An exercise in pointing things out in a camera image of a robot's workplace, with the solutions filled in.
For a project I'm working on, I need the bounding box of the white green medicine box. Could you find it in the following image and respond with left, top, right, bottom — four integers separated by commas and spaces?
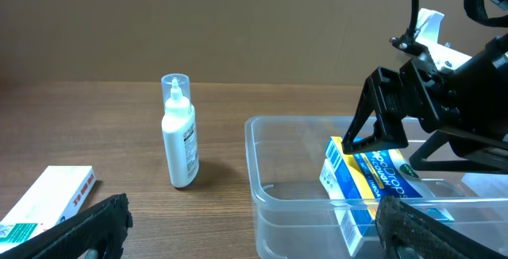
1, 166, 96, 253

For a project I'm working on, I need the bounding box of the clear plastic container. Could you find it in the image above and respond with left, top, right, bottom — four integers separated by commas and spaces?
245, 116, 507, 258

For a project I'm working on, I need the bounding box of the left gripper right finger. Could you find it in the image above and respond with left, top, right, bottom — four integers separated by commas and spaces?
375, 195, 506, 259

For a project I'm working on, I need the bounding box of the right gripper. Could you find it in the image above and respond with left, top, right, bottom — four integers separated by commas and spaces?
342, 35, 507, 174

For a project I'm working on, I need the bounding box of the right black cable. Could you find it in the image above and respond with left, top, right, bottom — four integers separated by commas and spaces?
388, 0, 421, 53

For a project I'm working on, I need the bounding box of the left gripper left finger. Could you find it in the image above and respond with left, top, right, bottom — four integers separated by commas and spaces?
1, 193, 133, 259

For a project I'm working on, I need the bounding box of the blue yellow VapoDrops box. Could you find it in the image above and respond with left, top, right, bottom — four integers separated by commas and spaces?
325, 136, 454, 222

